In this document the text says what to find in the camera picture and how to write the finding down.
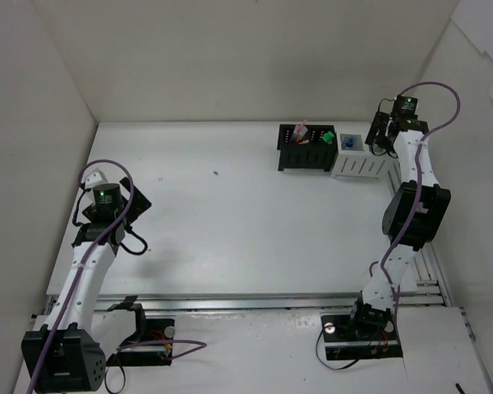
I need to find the green cap highlighter marker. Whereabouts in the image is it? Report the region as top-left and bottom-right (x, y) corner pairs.
(320, 131), (336, 145)

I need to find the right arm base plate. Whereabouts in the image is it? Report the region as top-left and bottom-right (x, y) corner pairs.
(319, 312), (403, 363)

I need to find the aluminium rail front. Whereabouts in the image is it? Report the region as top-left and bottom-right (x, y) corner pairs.
(94, 286), (445, 313)

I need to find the black slotted pen holder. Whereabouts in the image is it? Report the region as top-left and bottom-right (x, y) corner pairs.
(277, 123), (338, 172)

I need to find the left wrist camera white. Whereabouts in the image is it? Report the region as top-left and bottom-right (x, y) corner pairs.
(84, 168), (108, 190)

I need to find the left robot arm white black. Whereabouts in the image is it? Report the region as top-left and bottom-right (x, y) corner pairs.
(21, 172), (151, 393)

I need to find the white slotted pen holder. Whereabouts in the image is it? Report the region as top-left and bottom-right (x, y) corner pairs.
(330, 133), (394, 179)

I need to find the pink translucent pen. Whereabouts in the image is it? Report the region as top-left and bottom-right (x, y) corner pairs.
(290, 120), (308, 143)

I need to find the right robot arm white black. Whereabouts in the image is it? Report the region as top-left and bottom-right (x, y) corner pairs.
(347, 95), (451, 341)

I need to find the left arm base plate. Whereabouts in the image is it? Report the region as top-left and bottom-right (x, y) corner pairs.
(106, 318), (176, 367)

